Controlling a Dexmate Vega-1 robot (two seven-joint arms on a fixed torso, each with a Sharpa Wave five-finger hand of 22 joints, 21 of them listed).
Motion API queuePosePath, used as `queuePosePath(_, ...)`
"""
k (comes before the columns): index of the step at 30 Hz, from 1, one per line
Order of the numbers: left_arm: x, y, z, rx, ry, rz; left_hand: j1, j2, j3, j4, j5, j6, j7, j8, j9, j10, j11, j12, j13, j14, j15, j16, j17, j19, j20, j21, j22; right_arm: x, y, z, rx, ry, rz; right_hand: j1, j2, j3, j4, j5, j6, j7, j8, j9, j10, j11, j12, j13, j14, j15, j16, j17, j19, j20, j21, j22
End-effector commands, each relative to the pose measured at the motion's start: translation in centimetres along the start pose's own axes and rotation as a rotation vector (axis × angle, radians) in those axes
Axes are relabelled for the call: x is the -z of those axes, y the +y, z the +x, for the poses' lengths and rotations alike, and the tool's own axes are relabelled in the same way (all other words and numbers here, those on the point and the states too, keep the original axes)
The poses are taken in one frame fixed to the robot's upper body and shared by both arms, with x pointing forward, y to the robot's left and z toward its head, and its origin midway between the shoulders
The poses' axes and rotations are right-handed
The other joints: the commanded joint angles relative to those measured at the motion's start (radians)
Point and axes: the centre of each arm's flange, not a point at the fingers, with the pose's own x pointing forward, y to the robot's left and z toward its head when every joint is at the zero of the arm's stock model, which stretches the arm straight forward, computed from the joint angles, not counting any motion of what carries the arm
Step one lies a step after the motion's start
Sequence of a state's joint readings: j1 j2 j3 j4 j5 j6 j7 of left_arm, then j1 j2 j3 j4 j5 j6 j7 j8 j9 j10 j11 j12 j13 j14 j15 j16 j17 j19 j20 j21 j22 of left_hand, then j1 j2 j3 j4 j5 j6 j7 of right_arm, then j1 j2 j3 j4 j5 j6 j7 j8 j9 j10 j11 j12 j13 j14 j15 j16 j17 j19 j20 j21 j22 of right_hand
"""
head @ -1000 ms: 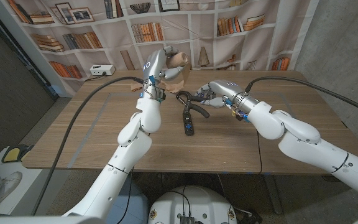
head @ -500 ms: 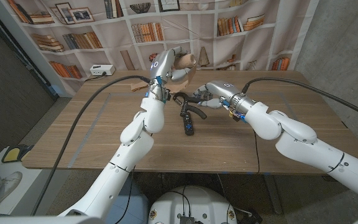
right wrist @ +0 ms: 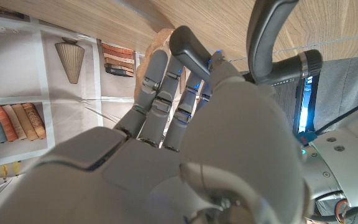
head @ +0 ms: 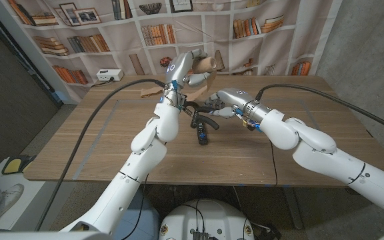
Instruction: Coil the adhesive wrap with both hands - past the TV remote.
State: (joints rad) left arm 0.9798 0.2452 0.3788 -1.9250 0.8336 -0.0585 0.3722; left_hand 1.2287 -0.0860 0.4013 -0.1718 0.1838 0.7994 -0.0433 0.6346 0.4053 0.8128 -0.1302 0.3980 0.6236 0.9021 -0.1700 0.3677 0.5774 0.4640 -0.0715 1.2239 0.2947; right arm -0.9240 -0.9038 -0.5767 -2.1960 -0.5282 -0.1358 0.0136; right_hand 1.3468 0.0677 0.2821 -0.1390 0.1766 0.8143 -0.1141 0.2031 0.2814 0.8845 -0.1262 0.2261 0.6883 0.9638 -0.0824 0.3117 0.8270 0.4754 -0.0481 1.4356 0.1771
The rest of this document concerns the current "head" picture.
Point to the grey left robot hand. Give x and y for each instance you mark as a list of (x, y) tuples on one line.
[(182, 71)]

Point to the yellow and black foot pedal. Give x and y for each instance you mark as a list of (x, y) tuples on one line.
[(13, 165)]

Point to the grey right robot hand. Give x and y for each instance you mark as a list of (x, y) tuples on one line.
[(238, 101)]

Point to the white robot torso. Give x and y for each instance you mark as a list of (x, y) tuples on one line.
[(207, 216)]

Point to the printed bookshelf backdrop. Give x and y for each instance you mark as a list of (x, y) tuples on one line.
[(192, 31)]

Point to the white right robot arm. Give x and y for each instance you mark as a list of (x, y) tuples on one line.
[(335, 156)]

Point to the tan nylon stocking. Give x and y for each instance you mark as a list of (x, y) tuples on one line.
[(205, 66)]

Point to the dark perforated partition panel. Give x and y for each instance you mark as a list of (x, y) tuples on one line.
[(8, 100)]

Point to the person in grey trousers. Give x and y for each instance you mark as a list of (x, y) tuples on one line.
[(8, 196)]

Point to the white power outlet box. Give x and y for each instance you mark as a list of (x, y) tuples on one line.
[(109, 74)]

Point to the black TV remote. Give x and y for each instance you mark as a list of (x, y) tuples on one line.
[(202, 135)]

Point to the grey metal table leg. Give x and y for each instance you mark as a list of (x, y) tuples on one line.
[(292, 206)]

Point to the black hand grip exerciser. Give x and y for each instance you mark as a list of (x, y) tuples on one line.
[(205, 118)]

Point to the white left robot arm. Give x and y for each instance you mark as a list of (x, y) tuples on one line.
[(138, 166)]

